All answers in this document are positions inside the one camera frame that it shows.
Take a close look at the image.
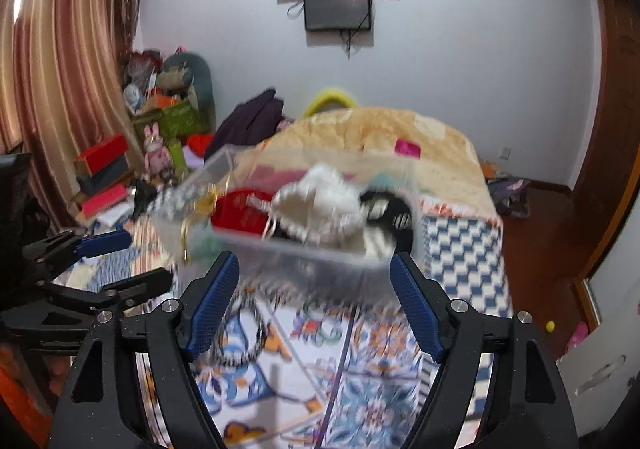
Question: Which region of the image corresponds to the green knitted cloth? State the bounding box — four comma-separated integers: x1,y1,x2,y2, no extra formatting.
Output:
186,227,230,264

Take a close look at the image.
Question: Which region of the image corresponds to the red velvet pouch gold trim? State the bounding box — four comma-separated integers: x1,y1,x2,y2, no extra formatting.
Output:
180,186,276,263

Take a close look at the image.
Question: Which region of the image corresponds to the clear plastic storage box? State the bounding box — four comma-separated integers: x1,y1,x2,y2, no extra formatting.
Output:
151,146,425,301

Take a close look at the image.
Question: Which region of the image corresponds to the white cloth drawstring bag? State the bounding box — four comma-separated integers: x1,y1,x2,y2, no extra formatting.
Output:
269,163,366,247

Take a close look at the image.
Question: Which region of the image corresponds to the red gift box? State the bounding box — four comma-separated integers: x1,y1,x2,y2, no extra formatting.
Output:
74,134,128,177

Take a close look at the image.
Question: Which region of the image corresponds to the pink rabbit plush toy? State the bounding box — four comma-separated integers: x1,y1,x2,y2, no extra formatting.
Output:
143,123,172,179

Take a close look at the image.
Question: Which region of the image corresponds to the patterned patchwork table cover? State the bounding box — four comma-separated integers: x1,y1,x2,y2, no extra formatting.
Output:
64,197,514,449

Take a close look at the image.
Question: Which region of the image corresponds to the black white headband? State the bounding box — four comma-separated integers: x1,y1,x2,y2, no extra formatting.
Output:
359,189,414,254

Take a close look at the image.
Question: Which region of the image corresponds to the green cardboard box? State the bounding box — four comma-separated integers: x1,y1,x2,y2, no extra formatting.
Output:
131,101,210,143

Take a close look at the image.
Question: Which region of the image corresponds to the beige fleece blanket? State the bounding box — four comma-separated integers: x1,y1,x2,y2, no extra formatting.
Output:
236,108,502,227

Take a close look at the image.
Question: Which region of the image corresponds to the grey green plush toy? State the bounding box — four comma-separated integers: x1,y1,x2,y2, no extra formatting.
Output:
155,49,216,127

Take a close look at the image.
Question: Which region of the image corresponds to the dark purple garment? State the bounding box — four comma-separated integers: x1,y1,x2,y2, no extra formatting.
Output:
204,88,284,160

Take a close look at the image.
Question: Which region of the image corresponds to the pink striped curtain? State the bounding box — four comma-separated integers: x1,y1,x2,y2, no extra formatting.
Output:
1,0,142,229

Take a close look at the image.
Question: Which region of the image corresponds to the yellow curved cushion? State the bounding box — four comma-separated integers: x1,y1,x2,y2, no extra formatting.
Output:
303,88,358,118

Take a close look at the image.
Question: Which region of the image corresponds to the black white braided cord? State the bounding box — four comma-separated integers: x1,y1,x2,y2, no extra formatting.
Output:
211,289,269,370

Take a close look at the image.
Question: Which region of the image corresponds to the brown wooden door frame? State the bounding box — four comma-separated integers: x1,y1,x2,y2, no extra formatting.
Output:
574,0,639,279

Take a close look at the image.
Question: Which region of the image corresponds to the small wall monitor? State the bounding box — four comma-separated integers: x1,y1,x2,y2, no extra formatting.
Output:
304,0,372,32

